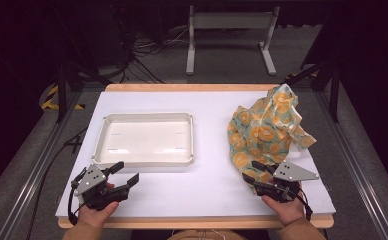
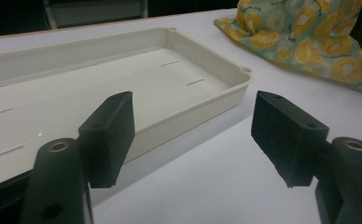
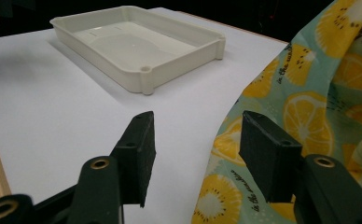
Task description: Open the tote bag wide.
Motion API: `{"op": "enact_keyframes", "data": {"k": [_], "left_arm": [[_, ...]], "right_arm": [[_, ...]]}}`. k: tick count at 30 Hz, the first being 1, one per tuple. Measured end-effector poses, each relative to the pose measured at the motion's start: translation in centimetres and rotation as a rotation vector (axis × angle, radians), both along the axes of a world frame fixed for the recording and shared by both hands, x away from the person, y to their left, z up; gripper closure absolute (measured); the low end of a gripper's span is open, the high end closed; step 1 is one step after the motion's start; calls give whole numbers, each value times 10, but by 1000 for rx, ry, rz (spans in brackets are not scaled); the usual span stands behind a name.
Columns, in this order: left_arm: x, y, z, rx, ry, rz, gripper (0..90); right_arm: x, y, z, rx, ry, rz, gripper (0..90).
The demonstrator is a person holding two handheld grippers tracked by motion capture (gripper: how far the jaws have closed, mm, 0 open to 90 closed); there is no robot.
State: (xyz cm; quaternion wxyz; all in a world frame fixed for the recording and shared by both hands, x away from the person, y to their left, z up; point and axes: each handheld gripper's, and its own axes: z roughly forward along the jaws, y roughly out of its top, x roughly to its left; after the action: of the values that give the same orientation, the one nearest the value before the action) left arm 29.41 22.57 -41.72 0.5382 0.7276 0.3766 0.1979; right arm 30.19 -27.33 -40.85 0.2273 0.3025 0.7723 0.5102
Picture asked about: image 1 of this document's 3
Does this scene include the orange print cloth bag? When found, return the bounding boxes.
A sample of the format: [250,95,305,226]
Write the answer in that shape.
[227,83,317,194]

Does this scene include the yellow black hazard tape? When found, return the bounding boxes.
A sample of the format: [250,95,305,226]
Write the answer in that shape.
[41,84,85,111]

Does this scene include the person's tan torso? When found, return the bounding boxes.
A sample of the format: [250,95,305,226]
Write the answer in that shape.
[166,229,246,240]

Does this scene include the black floor cable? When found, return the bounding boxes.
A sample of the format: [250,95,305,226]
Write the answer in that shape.
[25,128,88,240]

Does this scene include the person's left hand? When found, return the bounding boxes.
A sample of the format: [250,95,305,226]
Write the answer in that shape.
[77,201,120,230]

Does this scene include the white plastic tray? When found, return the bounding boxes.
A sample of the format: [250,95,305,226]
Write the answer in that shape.
[91,112,196,168]

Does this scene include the hand-held gripper cable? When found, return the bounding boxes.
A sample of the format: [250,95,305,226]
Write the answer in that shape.
[296,188,314,222]
[67,178,83,226]

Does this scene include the right hand-held gripper cable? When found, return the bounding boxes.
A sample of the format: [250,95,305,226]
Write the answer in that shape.
[296,188,314,222]

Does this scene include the aluminium rail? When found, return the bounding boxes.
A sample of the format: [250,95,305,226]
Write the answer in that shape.
[0,89,83,240]
[315,89,388,240]

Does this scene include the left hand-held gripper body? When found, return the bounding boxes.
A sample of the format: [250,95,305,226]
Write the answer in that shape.
[70,163,131,212]

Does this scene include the person's right hand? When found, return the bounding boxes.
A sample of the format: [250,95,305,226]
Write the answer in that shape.
[261,195,306,228]

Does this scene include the black tripod stand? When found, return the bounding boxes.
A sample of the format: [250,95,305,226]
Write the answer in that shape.
[283,59,341,123]
[53,59,113,124]

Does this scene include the white table mat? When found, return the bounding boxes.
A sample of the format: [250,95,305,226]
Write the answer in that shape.
[55,90,336,219]

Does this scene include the white metal stand frame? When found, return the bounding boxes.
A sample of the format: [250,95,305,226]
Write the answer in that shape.
[185,4,281,76]

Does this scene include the left hand-held gripper cable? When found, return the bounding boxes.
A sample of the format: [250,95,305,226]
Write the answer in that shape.
[67,178,83,226]

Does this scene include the tangle of floor cables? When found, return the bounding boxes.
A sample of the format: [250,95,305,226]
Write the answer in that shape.
[115,23,190,84]

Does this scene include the wooden table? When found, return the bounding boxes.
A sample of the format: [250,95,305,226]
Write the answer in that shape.
[57,83,335,230]

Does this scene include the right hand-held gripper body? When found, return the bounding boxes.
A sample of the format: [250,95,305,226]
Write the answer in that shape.
[253,160,320,204]

